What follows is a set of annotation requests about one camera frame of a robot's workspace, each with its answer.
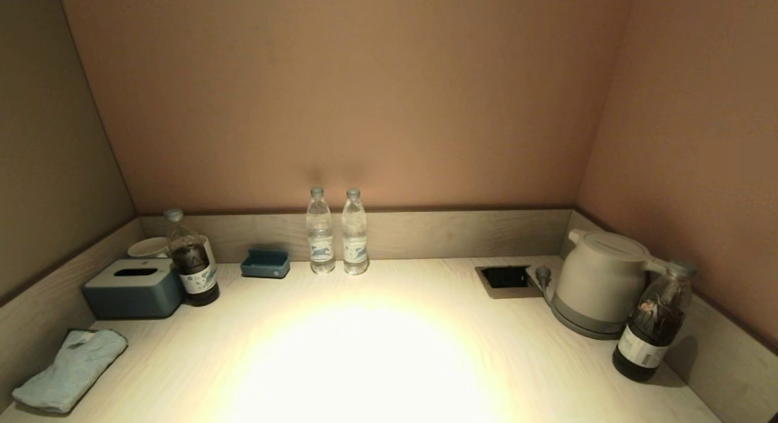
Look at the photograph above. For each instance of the light blue microfibre cloth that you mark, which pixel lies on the light blue microfibre cloth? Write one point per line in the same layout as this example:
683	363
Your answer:
70	369

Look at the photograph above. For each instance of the clear water bottle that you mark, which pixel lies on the clear water bottle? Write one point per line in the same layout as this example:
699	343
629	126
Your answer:
355	234
320	234

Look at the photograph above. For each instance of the small blue tray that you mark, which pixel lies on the small blue tray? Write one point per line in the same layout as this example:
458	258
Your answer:
265	267

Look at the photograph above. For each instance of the recessed table socket box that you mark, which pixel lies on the recessed table socket box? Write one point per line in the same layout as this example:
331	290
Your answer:
507	278

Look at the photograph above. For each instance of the grey power plug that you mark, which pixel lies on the grey power plug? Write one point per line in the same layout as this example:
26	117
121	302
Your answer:
543	275

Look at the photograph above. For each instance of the dark tea bottle white label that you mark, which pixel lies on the dark tea bottle white label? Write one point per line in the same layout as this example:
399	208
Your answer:
653	326
193	259

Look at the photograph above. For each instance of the white electric kettle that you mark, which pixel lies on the white electric kettle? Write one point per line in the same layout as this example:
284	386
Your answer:
598	277

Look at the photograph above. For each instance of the grey kettle base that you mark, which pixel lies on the grey kettle base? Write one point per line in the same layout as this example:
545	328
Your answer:
583	329

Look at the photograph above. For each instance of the white ceramic cup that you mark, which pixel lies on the white ceramic cup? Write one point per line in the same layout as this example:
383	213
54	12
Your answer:
146	248

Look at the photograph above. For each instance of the blue-grey tissue box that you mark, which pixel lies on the blue-grey tissue box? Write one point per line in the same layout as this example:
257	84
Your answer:
134	292

